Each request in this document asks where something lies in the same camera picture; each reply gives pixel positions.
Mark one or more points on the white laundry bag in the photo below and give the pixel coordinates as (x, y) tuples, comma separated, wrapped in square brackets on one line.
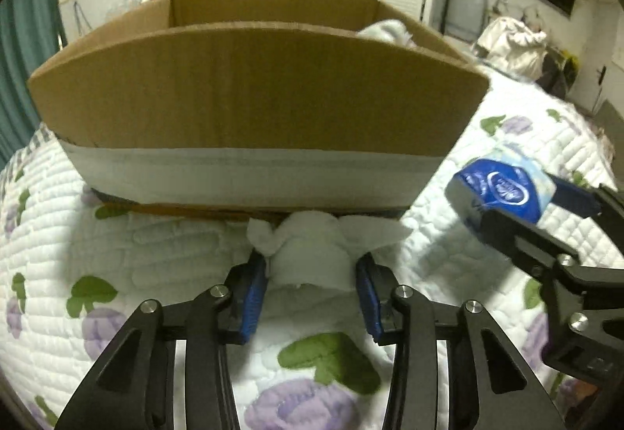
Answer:
[(512, 47)]

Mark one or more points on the teal left curtain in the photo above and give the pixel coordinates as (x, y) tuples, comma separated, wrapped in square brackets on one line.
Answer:
[(31, 33)]

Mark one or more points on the grey washing machine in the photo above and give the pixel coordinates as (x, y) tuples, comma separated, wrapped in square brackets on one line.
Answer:
[(465, 19)]

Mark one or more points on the blue tissue packet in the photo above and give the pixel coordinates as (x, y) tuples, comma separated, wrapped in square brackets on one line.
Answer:
[(505, 178)]

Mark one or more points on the white rolled socks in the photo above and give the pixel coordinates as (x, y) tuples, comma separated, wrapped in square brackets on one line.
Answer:
[(391, 31)]

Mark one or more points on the grey striped blanket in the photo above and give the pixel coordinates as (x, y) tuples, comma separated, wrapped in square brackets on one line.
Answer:
[(42, 137)]

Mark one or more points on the orange plush toy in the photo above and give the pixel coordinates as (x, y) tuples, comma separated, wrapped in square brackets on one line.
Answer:
[(574, 398)]

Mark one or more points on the white cloth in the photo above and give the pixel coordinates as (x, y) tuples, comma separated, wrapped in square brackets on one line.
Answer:
[(316, 248)]

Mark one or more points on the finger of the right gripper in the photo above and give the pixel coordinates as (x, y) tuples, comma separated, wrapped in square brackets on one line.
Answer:
[(577, 200), (532, 250)]

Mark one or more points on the brown cardboard box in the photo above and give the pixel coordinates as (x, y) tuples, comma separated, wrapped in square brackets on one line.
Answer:
[(257, 108)]

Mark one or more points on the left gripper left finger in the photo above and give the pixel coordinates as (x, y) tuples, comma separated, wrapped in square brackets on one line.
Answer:
[(131, 384)]

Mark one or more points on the floral white quilt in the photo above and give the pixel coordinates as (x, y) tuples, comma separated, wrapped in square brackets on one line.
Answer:
[(72, 272)]

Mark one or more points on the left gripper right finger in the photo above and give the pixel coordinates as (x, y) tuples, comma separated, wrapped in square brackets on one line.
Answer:
[(490, 384)]

